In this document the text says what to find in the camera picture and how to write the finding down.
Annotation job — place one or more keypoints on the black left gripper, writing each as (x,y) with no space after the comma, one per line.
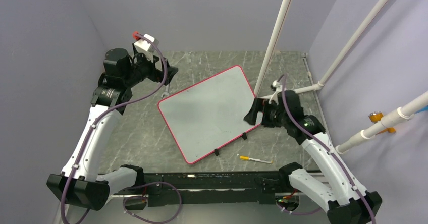
(156,74)

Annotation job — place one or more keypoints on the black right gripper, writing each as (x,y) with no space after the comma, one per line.
(258,106)

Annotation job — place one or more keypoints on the pink framed whiteboard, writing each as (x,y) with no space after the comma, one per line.
(208,115)

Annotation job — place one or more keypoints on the white marker pen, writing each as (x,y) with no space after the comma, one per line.
(246,158)

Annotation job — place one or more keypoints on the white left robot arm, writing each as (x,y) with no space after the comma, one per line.
(79,183)

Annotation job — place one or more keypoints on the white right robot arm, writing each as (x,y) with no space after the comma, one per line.
(344,199)

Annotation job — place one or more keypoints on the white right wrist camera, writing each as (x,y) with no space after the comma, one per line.
(277,88)

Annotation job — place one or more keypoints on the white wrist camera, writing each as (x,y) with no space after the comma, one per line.
(277,88)
(144,47)

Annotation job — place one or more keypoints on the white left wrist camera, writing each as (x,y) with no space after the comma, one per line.
(144,47)

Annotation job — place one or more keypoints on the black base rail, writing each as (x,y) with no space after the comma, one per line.
(262,187)

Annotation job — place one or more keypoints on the orange clamp on wall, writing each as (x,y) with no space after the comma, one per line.
(375,117)

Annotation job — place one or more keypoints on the white pvc pipe frame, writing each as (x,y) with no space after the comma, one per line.
(393,118)

